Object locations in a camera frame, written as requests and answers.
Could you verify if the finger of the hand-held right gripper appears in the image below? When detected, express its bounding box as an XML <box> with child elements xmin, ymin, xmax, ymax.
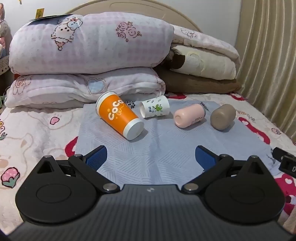
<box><xmin>272</xmin><ymin>147</ymin><xmax>288</xmax><ymax>163</ymax></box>

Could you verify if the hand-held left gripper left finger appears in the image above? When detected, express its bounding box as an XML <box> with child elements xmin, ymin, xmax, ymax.
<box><xmin>31</xmin><ymin>146</ymin><xmax>121</xmax><ymax>193</ymax></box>

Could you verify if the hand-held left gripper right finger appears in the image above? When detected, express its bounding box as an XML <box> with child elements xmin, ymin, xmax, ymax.
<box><xmin>181</xmin><ymin>146</ymin><xmax>270</xmax><ymax>194</ymax></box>

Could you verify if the taupe plastic cup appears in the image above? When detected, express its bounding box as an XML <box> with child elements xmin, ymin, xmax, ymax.
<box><xmin>210</xmin><ymin>104</ymin><xmax>236</xmax><ymax>130</ymax></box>

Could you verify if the pink plastic cup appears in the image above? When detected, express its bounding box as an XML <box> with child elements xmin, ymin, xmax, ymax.
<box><xmin>173</xmin><ymin>103</ymin><xmax>206</xmax><ymax>127</ymax></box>

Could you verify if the orange paper cup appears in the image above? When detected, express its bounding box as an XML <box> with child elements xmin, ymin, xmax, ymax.
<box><xmin>95</xmin><ymin>91</ymin><xmax>144</xmax><ymax>141</ymax></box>

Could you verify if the white cup with green print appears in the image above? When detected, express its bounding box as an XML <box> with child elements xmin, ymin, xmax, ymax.
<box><xmin>139</xmin><ymin>95</ymin><xmax>170</xmax><ymax>118</ymax></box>

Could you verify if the grey-blue patterned cloth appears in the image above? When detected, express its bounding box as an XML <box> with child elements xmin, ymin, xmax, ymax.
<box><xmin>75</xmin><ymin>100</ymin><xmax>281</xmax><ymax>186</ymax></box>

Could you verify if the brown folded blanket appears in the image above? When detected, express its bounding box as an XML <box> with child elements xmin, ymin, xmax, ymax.
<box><xmin>156</xmin><ymin>66</ymin><xmax>242</xmax><ymax>94</ymax></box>

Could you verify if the pink heart print quilt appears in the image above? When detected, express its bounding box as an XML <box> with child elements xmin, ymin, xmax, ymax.
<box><xmin>5</xmin><ymin>68</ymin><xmax>166</xmax><ymax>109</ymax></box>

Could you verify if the cream folded blanket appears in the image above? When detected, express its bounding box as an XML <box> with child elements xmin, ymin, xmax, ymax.
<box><xmin>165</xmin><ymin>45</ymin><xmax>237</xmax><ymax>80</ymax></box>

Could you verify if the beige curtain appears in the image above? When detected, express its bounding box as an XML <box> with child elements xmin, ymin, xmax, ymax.
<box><xmin>235</xmin><ymin>0</ymin><xmax>296</xmax><ymax>132</ymax></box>

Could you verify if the pink checked sheep quilt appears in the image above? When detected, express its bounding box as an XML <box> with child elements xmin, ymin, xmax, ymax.
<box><xmin>9</xmin><ymin>11</ymin><xmax>175</xmax><ymax>75</ymax></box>

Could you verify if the pink floral folded quilt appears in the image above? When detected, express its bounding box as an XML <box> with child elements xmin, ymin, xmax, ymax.
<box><xmin>170</xmin><ymin>24</ymin><xmax>241</xmax><ymax>67</ymax></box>

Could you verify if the dark cloth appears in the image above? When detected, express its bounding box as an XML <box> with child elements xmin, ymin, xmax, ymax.
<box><xmin>29</xmin><ymin>14</ymin><xmax>73</xmax><ymax>25</ymax></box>

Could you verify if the beige bed headboard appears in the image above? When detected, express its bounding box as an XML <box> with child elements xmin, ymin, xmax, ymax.
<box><xmin>66</xmin><ymin>0</ymin><xmax>204</xmax><ymax>33</ymax></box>

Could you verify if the plush toy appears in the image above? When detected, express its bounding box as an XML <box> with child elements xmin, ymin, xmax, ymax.
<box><xmin>0</xmin><ymin>3</ymin><xmax>13</xmax><ymax>59</ymax></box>

